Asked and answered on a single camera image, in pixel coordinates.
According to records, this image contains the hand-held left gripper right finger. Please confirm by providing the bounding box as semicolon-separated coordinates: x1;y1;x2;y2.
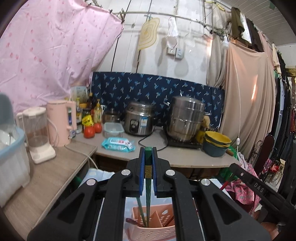
151;146;271;241

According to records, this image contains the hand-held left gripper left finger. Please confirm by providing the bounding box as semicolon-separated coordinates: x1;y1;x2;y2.
27;147;147;241

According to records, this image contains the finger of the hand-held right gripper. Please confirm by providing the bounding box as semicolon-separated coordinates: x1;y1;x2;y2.
229;163;296;219

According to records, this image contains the green chopstick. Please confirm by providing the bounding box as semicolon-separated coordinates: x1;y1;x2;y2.
144;147;153;227
136;197;148;227

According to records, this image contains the red chopstick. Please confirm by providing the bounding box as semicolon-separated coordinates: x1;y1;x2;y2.
219;179;234;192

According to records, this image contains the pink perforated utensil holder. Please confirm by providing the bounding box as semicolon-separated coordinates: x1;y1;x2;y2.
125;204;177;241

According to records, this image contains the pink floral garment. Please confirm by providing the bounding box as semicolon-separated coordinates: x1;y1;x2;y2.
228;179;262;214

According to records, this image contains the green cloth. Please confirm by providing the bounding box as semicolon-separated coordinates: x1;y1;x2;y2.
218;167;234;183

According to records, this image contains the blue wet wipes packet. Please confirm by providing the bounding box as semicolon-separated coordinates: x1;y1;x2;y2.
101;137;136;153

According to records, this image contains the black induction cooker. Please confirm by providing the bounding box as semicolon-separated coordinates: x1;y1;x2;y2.
165;137;203;149

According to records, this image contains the dark metal chair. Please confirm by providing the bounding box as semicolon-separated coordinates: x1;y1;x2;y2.
248;135;275;176

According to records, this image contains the clear plastic food container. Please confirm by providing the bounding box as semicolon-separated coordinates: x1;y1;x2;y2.
103;122;125;139

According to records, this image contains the steel rice cooker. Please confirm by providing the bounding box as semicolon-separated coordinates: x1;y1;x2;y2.
124;101;156;136

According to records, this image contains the dark blue bowl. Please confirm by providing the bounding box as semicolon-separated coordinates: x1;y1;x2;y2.
202;141;228;157

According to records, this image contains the steel steamer pot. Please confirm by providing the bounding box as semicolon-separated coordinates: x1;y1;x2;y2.
166;95;206;142

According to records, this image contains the yellow bowl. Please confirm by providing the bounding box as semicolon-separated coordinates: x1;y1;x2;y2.
205;131;232;145

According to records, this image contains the small lidded steel pot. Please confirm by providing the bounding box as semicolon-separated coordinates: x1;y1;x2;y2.
102;108;121;124

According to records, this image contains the yellow oil bottle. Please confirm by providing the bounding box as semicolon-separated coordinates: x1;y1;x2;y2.
94;99;103;123

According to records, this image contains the yellow label jar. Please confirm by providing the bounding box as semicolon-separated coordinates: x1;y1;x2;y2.
82;108;93;127

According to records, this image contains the row of hanging clothes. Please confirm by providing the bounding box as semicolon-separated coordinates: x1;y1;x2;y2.
245;16;296;186

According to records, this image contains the wooden counter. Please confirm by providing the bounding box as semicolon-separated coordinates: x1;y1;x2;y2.
3;128;242;232

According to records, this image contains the navy floral cloth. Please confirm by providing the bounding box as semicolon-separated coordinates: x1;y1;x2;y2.
89;71;225;130

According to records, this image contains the beige curtain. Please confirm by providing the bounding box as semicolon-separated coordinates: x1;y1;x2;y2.
206;35;278;158

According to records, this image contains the pink electric kettle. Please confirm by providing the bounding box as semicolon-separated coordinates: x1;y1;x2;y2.
46;100;77;147

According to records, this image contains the large pale jar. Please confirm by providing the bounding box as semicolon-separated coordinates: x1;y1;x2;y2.
70;86;88;102

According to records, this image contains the white blender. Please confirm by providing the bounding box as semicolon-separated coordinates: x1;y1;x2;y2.
16;107;56;164

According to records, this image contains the light blue dish tub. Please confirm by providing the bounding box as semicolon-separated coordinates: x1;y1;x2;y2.
0;93;31;202

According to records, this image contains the white slotted skimmer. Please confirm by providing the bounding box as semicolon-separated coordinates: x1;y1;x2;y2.
184;28;196;48

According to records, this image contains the yellow hanging cutting board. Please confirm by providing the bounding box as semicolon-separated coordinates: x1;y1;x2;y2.
138;17;160;51

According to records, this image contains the pink dotted curtain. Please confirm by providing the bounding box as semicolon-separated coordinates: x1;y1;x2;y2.
0;0;124;114

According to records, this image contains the olive hanging garment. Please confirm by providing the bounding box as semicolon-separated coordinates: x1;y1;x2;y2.
230;7;245;40

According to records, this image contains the white cable with switch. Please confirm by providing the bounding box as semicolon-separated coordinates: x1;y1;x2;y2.
232;46;243;160

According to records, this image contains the white kettle cord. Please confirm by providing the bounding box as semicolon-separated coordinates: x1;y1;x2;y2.
65;145;99;169

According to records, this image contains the metal curtain rail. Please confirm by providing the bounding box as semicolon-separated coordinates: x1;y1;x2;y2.
111;10;227;40

